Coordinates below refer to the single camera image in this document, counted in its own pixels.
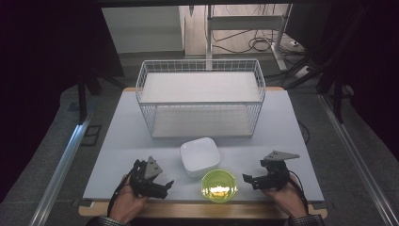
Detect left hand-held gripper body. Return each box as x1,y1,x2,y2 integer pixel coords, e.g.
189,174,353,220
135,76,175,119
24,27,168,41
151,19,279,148
129,155,164,199

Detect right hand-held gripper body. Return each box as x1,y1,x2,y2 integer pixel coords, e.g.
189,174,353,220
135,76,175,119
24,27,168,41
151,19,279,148
259,150,300,191

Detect green round bowl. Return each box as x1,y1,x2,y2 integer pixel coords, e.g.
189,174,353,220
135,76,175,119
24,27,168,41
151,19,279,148
200,169,239,203

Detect white square bowl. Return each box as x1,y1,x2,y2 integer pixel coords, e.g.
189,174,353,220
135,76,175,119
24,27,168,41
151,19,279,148
180,137,221,179

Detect white wire rack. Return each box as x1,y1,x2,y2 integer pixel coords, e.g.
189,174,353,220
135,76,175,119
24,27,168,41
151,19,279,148
135,58,266,139

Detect person's left hand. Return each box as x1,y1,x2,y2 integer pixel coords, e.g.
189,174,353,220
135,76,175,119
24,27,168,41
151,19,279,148
108,174,149,224

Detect person's right hand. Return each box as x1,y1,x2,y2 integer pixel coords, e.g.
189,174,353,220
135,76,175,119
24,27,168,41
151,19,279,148
262,173,310,219

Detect black stand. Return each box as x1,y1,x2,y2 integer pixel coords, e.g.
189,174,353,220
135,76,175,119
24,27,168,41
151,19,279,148
76,67,126,124
283,6,368,124

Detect white power strip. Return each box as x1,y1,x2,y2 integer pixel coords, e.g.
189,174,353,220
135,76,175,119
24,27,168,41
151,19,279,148
295,65,314,79

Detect white panel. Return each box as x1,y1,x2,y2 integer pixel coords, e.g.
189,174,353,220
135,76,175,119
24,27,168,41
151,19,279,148
101,6,184,55

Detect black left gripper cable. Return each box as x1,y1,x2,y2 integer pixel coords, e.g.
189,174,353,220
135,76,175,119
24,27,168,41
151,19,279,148
107,168,139,218

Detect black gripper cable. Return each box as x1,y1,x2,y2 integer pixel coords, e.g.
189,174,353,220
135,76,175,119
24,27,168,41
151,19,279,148
288,170,310,215
107,168,139,218

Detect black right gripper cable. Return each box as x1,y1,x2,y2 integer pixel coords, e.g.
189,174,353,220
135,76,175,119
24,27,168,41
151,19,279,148
288,170,310,215

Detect metal floor rail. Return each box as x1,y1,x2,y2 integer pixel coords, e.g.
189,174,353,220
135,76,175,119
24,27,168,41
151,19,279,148
29,114,93,226
318,93,399,226

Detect black floor cables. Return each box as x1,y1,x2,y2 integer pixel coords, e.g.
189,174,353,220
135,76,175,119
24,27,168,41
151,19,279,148
212,29,302,55

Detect white desk frame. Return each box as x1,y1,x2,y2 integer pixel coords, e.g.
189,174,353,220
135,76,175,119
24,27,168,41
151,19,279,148
205,4,293,72

